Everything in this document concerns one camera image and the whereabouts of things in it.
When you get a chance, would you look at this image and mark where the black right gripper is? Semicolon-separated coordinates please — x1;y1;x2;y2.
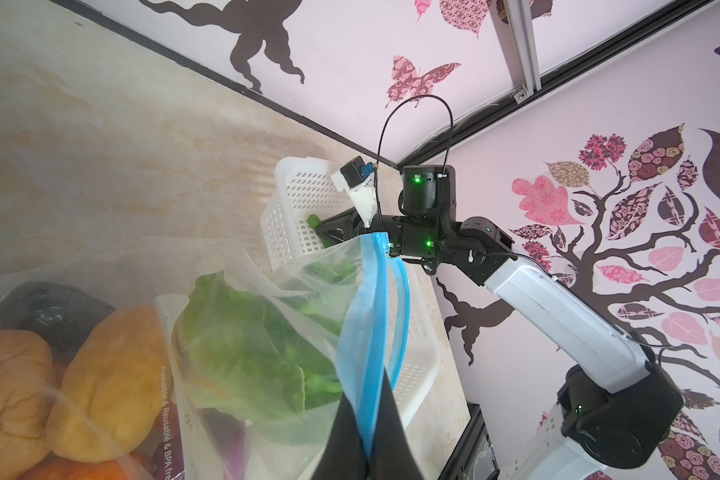
314;165;456;276

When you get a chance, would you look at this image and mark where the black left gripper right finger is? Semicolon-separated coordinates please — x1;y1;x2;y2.
367;374;424;480

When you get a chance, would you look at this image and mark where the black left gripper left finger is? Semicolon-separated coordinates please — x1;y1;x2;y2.
311;396;368;480

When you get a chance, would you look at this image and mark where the green toy cabbage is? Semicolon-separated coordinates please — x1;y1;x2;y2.
174;260;359;423

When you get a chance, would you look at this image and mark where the clear blue-zipper zip bag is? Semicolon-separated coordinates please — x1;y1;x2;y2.
0;233;421;479

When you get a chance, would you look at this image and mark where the yellow toy potato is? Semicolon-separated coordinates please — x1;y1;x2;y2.
46;305;172;462

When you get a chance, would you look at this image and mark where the dark toy eggplant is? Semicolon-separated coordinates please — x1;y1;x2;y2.
0;281;116;362

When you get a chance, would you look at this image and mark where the tan wrinkled toy bun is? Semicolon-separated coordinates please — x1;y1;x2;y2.
0;330;56;479

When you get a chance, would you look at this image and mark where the purple toy onion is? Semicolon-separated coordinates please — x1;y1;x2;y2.
153;404;246;479

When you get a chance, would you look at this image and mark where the orange toy pumpkin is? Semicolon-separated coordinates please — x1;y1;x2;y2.
19;452;155;480

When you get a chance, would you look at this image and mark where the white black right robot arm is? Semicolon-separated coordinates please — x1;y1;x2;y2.
317;159;683;479

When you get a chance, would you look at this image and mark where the small green toy bean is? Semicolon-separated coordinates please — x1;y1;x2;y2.
307;214;324;236

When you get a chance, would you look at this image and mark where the white perforated plastic basket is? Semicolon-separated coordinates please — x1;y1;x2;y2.
261;157;441;427

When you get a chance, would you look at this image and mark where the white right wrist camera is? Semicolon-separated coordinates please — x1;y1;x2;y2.
330;156;378;227

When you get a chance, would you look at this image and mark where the aluminium rail back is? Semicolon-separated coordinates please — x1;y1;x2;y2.
491;0;542;105

